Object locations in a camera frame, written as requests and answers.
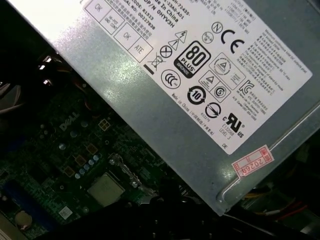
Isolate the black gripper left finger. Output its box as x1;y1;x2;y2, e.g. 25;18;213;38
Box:
143;195;183;240

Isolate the grey power supply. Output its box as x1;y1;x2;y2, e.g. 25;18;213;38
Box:
4;0;320;217

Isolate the round coin battery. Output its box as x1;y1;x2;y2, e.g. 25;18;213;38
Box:
14;211;34;230

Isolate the blue expansion slot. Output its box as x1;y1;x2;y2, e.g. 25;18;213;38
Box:
4;179;56;231

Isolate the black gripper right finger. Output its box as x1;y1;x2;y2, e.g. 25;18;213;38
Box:
182;199;226;240

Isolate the silver CPU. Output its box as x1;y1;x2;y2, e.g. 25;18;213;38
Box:
87;172;126;207

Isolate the orange wire bundle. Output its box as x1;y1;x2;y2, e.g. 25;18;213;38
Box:
239;191;309;219

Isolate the green motherboard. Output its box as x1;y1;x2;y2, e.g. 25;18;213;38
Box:
0;82;191;240

